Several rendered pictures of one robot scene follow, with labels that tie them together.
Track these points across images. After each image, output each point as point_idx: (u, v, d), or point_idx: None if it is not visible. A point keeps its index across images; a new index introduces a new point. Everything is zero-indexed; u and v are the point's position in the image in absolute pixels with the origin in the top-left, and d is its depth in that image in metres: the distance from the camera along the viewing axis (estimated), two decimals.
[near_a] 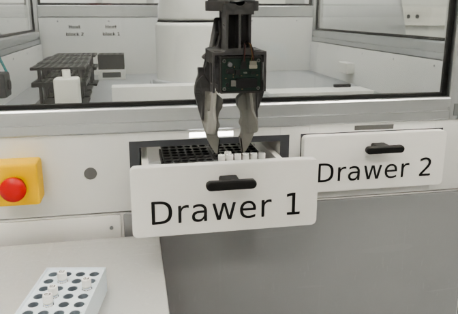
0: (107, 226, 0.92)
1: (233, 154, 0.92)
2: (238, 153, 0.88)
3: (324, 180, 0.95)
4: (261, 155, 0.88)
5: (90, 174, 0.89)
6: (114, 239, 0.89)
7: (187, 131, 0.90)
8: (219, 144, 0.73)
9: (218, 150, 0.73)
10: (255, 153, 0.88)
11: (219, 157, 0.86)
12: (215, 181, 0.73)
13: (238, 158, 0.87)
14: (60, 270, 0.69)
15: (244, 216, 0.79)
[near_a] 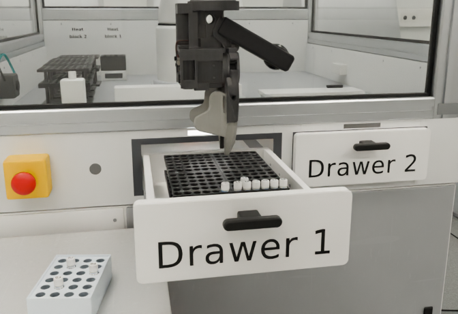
0: (111, 218, 0.98)
1: (250, 180, 0.81)
2: (256, 180, 0.77)
3: (315, 175, 1.01)
4: (283, 182, 0.77)
5: (95, 169, 0.95)
6: (117, 230, 0.95)
7: (186, 129, 0.96)
8: (223, 139, 0.76)
9: (222, 145, 0.76)
10: (275, 180, 0.77)
11: (234, 184, 0.76)
12: (233, 219, 0.62)
13: (257, 186, 0.76)
14: (69, 257, 0.74)
15: (265, 257, 0.68)
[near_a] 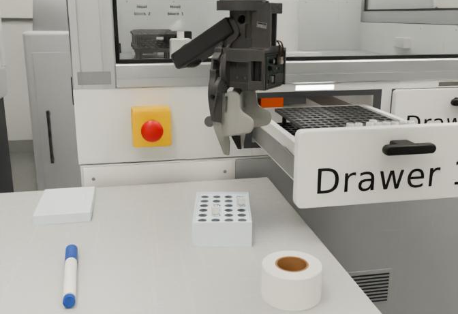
0: (221, 169, 1.03)
1: None
2: (386, 121, 0.81)
3: None
4: (411, 124, 0.82)
5: (210, 122, 1.00)
6: (230, 180, 1.00)
7: (294, 84, 1.01)
8: (227, 145, 0.72)
9: (227, 151, 0.73)
10: (404, 121, 0.82)
11: (367, 124, 0.80)
12: (393, 145, 0.67)
13: None
14: (350, 122, 0.80)
15: (411, 185, 0.72)
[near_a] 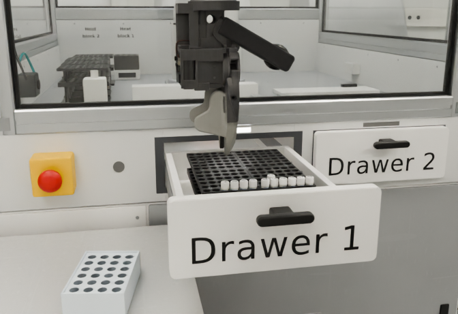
0: (133, 216, 0.98)
1: (276, 177, 0.82)
2: (283, 177, 0.77)
3: (334, 173, 1.02)
4: (309, 180, 0.78)
5: (119, 167, 0.96)
6: (140, 227, 0.96)
7: None
8: (223, 139, 0.76)
9: (222, 145, 0.76)
10: (302, 177, 0.78)
11: (262, 182, 0.76)
12: (266, 215, 0.63)
13: (284, 183, 0.77)
14: (245, 180, 0.76)
15: (296, 253, 0.68)
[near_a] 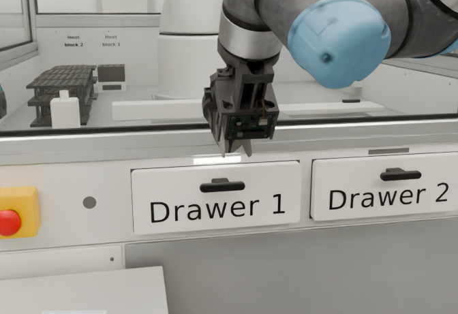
0: (108, 257, 0.87)
1: None
2: None
3: (336, 207, 0.90)
4: None
5: (90, 203, 0.84)
6: (114, 271, 0.84)
7: (192, 157, 0.85)
8: (229, 144, 0.74)
9: (228, 149, 0.74)
10: None
11: None
12: (207, 184, 0.81)
13: None
14: None
15: (234, 215, 0.87)
